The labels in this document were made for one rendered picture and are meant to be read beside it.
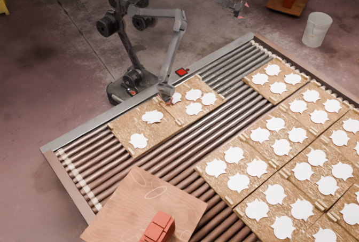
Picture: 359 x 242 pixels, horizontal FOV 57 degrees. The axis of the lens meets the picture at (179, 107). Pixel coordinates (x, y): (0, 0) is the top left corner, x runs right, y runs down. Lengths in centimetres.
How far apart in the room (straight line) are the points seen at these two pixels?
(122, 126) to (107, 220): 73
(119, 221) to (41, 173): 167
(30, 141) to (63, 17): 216
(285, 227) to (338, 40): 344
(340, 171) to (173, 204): 109
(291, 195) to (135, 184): 94
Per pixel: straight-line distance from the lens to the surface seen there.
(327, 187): 228
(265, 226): 206
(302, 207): 217
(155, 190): 197
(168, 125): 235
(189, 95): 252
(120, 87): 361
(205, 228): 202
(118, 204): 196
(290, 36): 490
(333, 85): 287
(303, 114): 259
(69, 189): 217
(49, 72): 435
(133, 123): 238
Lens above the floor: 280
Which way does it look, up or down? 49 degrees down
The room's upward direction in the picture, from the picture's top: 1 degrees clockwise
